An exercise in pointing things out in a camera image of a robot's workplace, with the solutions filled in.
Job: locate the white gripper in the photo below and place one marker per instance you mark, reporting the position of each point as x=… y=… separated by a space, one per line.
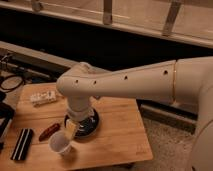
x=77 y=111

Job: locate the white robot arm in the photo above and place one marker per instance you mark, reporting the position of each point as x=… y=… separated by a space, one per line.
x=186 y=81

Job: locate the black ceramic bowl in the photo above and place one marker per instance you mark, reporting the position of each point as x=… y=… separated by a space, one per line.
x=87 y=126

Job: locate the red sausage toy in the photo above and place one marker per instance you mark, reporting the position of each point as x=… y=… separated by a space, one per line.
x=49 y=131

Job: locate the wooden table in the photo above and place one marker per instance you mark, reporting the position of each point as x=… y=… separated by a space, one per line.
x=120 y=137

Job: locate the white plastic bottle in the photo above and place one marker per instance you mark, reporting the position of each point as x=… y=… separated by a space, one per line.
x=42 y=98

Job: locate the black white striped box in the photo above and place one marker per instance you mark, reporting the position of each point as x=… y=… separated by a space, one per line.
x=22 y=145

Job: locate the black equipment at left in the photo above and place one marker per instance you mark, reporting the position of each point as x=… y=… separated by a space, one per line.
x=6 y=114

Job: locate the black round magnifier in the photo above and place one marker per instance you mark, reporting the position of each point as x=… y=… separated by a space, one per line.
x=11 y=82

